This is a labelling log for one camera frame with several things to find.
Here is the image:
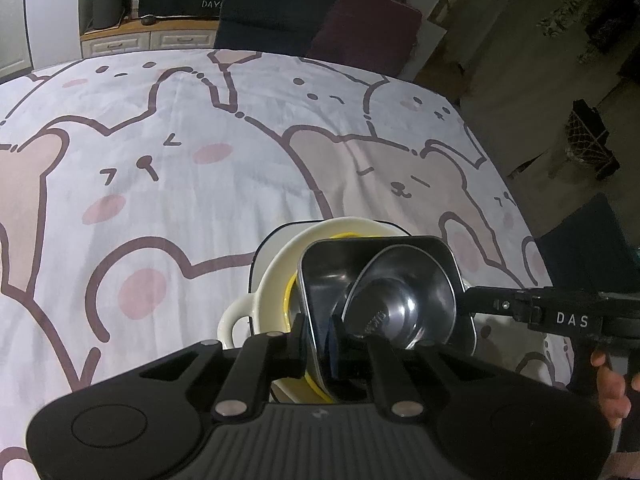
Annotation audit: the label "grey trash bin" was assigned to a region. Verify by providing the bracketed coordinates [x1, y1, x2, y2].
[88, 0, 127, 31]

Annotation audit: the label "cream two-handled bowl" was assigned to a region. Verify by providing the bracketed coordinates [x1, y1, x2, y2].
[218, 216, 401, 404]

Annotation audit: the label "white dark-rimmed leaf plate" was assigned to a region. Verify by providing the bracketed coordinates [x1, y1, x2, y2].
[248, 219, 412, 296]

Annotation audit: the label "dark blue chair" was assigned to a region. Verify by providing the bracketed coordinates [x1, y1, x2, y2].
[213, 0, 344, 59]

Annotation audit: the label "black mesh basket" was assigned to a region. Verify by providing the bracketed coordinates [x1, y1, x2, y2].
[564, 98, 622, 182]

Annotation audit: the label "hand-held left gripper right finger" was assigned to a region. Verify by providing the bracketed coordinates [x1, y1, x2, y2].
[327, 312, 502, 420]

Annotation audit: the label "maroon chair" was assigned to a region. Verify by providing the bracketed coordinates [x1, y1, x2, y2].
[305, 0, 424, 80]

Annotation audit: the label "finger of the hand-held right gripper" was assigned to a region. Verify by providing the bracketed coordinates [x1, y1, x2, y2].
[464, 285, 546, 322]

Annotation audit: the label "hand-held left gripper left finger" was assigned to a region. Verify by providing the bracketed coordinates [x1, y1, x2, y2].
[140, 312, 310, 420]

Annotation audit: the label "dark seat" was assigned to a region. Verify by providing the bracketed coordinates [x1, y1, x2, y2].
[532, 192, 640, 294]

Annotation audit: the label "person's right hand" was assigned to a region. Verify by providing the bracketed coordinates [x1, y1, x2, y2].
[589, 349, 632, 430]

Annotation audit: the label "cartoon animal printed tablecloth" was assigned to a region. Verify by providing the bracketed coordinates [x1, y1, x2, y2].
[0, 49, 574, 461]

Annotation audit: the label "round steel bowl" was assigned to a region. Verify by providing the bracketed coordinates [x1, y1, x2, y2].
[333, 245, 457, 351]

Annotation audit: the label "white kitchen cabinets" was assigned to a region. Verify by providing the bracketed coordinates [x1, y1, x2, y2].
[0, 0, 35, 81]

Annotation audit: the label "wooden-topped low cabinet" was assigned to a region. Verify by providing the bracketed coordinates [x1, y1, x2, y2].
[79, 13, 221, 60]

